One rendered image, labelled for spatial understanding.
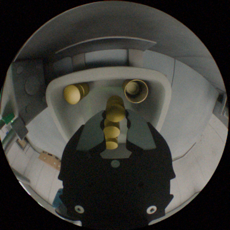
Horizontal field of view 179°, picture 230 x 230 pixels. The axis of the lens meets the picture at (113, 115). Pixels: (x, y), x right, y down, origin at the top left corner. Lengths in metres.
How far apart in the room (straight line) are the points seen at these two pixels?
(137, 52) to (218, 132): 3.53
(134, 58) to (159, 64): 0.06
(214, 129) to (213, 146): 0.61
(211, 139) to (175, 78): 3.54
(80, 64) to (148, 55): 0.15
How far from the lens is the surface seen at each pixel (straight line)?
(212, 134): 3.64
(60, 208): 0.35
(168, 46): 0.15
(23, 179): 0.15
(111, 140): 0.17
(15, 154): 6.53
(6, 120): 0.16
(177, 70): 0.24
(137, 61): 0.17
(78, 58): 0.18
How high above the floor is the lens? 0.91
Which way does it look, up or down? 58 degrees down
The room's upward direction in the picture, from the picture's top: 178 degrees counter-clockwise
